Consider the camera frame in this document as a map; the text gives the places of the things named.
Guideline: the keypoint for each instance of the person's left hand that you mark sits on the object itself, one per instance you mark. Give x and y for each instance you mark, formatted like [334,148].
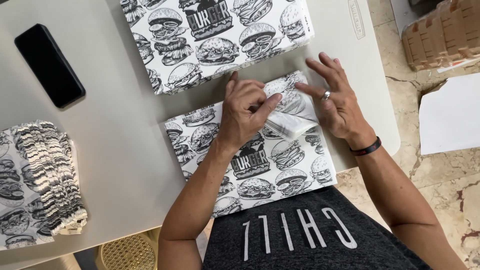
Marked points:
[236,120]

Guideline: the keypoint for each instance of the person's right hand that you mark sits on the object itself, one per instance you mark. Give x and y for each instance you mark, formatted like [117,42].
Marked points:
[343,112]

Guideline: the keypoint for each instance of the black wristband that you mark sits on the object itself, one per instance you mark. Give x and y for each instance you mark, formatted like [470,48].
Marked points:
[366,148]

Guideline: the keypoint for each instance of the white cardboard sheet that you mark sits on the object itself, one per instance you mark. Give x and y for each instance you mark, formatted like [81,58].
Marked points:
[450,116]

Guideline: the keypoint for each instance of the dark grey t-shirt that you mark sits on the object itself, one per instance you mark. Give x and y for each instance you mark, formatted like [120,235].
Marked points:
[311,236]

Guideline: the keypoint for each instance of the wrapped brown cardboard bundle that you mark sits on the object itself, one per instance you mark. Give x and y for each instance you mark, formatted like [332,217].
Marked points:
[444,33]

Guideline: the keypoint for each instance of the gold woven stool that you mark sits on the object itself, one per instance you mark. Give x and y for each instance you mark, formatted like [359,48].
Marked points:
[127,251]

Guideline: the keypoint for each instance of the black phone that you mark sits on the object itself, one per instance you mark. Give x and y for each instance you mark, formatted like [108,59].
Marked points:
[49,65]

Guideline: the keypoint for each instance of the pile of folded printed papers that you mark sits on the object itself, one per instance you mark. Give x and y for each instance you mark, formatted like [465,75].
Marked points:
[37,180]

